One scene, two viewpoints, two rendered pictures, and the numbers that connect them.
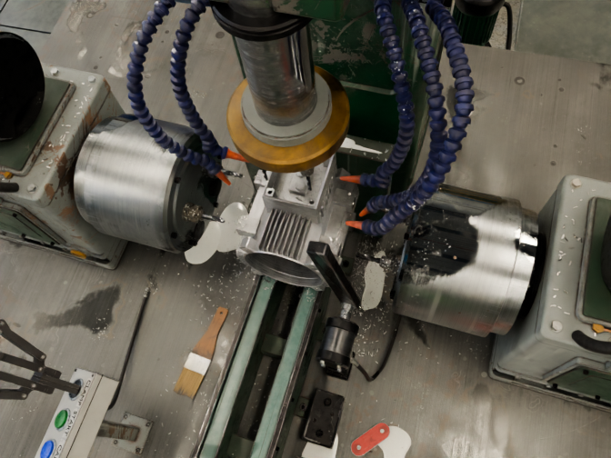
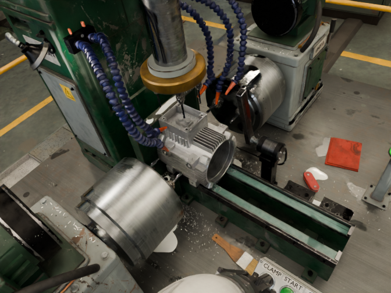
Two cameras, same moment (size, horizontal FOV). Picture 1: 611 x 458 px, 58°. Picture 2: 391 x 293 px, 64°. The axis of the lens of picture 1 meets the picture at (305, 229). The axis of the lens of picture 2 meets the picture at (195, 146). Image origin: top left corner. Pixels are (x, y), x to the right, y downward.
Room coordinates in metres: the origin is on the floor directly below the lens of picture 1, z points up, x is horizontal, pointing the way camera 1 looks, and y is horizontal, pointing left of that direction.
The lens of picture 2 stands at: (0.24, 0.69, 1.79)
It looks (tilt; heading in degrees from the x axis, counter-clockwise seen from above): 47 degrees down; 288
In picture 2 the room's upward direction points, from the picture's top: 10 degrees counter-clockwise
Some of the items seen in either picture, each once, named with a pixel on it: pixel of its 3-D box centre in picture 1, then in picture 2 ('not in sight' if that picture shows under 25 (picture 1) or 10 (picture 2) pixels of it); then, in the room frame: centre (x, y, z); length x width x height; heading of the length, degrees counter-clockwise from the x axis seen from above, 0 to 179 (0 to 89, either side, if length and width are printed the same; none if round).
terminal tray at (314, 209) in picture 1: (300, 183); (184, 124); (0.49, -0.01, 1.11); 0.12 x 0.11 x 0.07; 152
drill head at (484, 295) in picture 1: (474, 262); (249, 90); (0.30, -0.28, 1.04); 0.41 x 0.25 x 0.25; 62
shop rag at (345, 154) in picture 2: not in sight; (344, 153); (-0.08, -0.20, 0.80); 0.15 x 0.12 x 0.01; 76
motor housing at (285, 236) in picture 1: (298, 224); (196, 149); (0.45, 0.01, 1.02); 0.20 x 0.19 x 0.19; 152
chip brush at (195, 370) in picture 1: (204, 351); (237, 254); (0.30, 0.27, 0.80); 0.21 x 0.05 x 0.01; 147
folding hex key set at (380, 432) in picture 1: (370, 439); (310, 181); (0.05, -0.04, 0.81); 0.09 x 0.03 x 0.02; 112
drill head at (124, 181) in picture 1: (132, 177); (118, 222); (0.62, 0.32, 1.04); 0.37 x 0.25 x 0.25; 62
